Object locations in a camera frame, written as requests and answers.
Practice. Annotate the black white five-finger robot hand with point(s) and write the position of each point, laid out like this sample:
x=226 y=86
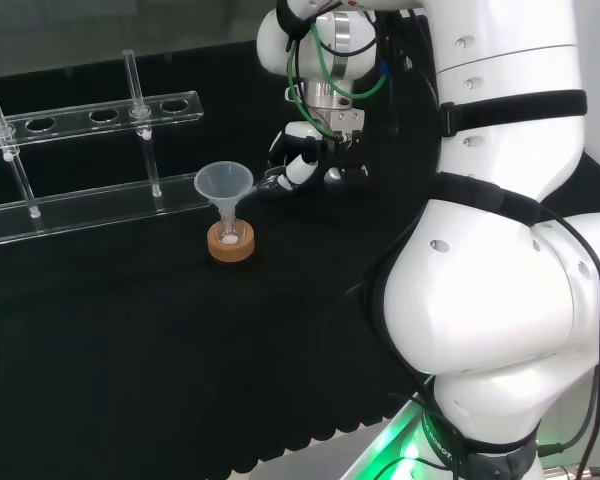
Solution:
x=300 y=170

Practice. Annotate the clear glass weighing funnel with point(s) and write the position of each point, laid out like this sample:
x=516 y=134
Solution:
x=265 y=181

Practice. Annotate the translucent plastic funnel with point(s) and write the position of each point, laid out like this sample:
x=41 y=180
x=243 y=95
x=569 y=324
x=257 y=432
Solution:
x=223 y=182

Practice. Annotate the clear acrylic funnel stand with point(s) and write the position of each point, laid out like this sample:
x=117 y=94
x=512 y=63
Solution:
x=105 y=205

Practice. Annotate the glass round-bottom flask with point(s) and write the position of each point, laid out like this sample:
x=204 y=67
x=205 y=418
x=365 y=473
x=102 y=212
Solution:
x=229 y=235

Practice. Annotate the black bench cloth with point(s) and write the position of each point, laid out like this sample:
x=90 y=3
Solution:
x=130 y=350

